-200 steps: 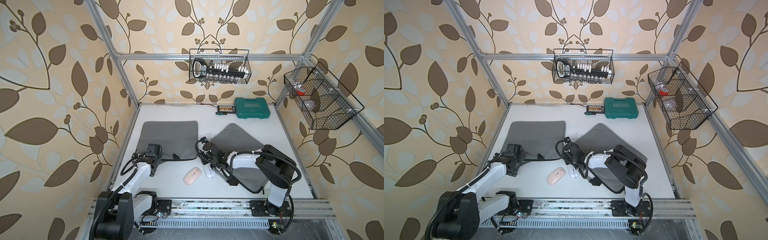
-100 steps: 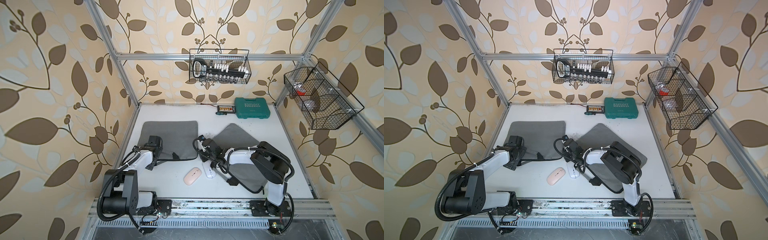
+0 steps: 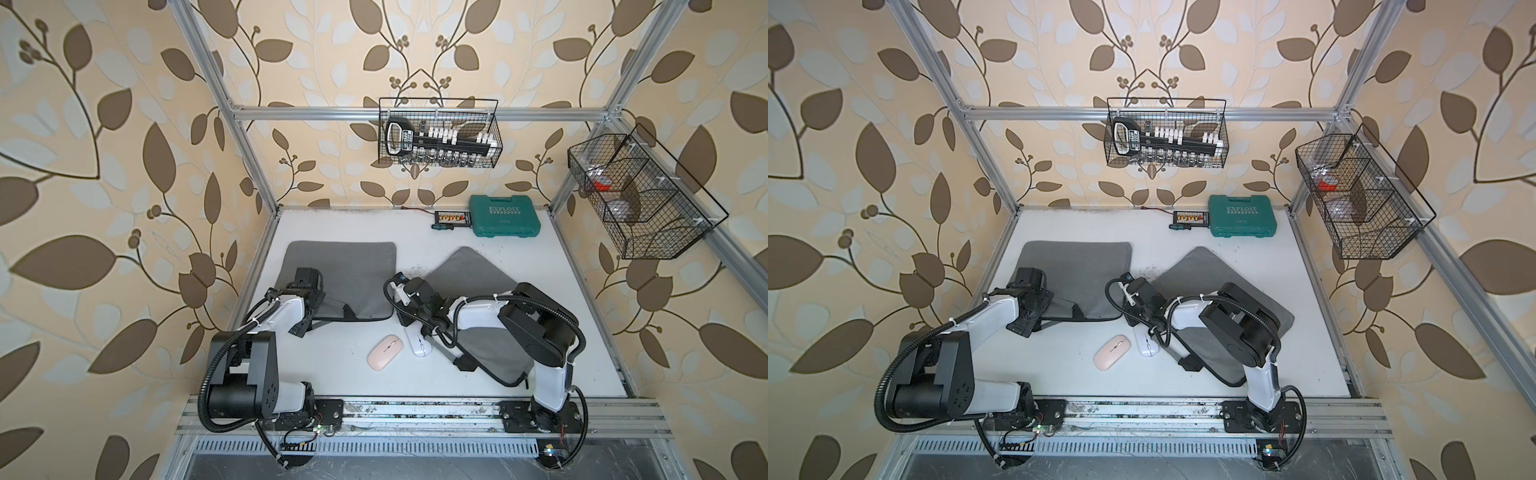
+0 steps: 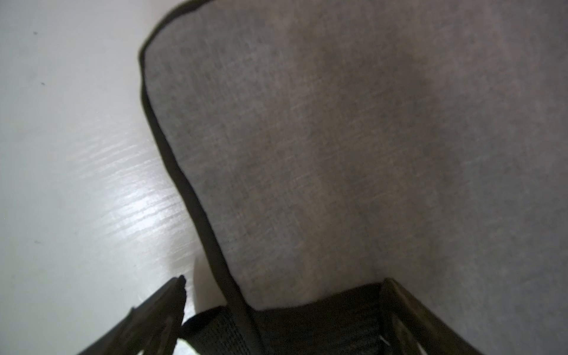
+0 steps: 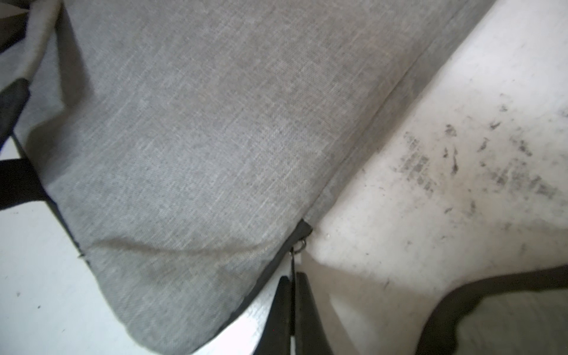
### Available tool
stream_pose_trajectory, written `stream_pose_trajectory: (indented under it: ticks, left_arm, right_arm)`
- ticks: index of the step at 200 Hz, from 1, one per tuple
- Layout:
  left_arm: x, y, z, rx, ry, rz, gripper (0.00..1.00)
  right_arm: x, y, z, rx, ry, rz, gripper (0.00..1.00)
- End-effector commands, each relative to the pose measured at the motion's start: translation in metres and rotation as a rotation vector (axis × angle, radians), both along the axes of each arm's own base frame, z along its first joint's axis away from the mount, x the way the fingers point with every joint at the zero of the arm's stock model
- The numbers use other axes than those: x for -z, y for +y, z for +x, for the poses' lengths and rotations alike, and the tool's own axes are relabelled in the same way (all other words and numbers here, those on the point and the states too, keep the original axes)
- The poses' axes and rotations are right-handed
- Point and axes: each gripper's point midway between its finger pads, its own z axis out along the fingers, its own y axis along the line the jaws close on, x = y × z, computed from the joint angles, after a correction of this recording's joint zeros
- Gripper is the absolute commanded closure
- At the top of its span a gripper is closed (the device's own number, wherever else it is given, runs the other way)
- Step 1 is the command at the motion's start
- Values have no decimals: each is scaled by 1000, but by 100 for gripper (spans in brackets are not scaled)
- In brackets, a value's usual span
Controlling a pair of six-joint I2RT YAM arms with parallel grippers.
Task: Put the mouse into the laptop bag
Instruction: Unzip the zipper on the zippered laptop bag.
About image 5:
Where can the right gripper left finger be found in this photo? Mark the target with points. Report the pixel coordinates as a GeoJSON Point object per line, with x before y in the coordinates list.
{"type": "Point", "coordinates": [276, 336]}

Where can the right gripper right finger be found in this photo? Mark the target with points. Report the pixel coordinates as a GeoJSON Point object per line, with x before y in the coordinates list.
{"type": "Point", "coordinates": [309, 333]}

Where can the grey laptop bag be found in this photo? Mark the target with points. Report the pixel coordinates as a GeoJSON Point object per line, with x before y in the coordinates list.
{"type": "Point", "coordinates": [520, 313]}
{"type": "Point", "coordinates": [188, 145]}

